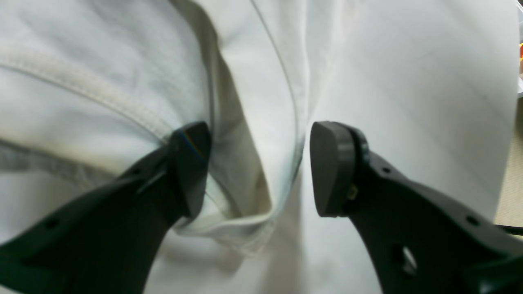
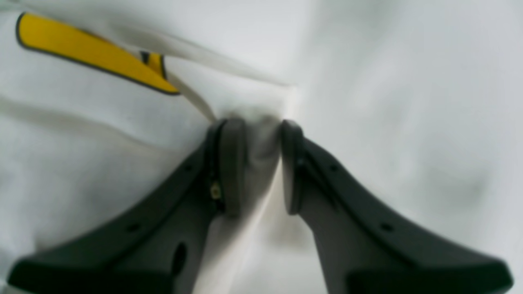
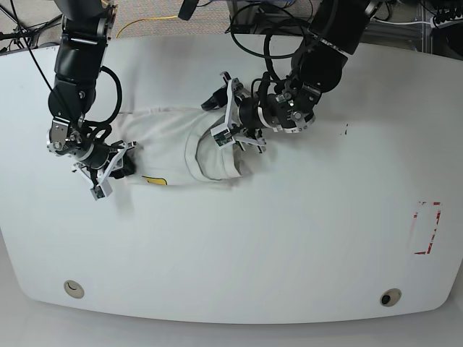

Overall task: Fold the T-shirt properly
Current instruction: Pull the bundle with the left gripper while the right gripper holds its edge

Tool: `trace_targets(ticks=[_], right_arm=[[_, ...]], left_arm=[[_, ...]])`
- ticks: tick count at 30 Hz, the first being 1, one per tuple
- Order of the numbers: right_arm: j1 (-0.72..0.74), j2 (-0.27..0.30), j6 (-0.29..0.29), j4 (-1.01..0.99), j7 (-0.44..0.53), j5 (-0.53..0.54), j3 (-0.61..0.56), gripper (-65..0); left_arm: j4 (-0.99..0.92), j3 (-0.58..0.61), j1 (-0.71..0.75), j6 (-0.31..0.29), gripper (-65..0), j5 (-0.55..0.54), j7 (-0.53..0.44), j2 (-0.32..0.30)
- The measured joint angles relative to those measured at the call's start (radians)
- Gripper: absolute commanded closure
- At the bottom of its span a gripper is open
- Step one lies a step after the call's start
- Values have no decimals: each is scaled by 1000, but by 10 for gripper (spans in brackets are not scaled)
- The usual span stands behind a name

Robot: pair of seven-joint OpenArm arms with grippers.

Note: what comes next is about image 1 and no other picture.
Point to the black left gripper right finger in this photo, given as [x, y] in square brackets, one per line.
[420, 241]

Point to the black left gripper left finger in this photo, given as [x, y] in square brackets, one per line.
[105, 241]

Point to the white printed T-shirt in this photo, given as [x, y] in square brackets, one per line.
[90, 86]

